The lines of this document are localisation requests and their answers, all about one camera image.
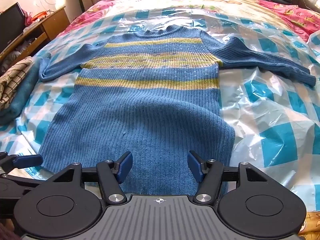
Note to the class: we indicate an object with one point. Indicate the black monitor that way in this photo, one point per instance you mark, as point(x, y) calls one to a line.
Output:
point(10, 27)

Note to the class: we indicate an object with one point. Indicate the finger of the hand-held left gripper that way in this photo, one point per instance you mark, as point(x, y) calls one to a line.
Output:
point(27, 161)

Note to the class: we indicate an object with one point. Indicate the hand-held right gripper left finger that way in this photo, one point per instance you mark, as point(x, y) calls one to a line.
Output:
point(125, 166)

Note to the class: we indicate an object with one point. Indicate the colourful checked bedspread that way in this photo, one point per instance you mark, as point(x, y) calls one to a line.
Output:
point(287, 12)

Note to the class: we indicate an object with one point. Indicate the folded teal cloth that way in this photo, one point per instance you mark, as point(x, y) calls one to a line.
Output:
point(25, 90)

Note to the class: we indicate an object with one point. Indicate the wooden desk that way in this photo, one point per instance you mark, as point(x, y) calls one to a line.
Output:
point(53, 20)

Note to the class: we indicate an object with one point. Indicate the orange clutter on desk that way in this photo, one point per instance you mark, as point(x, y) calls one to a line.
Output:
point(38, 17)

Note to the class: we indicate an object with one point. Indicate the beige checked cloth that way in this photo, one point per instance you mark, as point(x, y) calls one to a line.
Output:
point(11, 80)

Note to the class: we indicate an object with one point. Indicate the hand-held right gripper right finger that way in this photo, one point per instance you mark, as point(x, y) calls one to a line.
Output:
point(195, 166)

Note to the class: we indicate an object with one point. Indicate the blue yellow-striped knit sweater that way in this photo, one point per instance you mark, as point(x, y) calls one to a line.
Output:
point(150, 110)

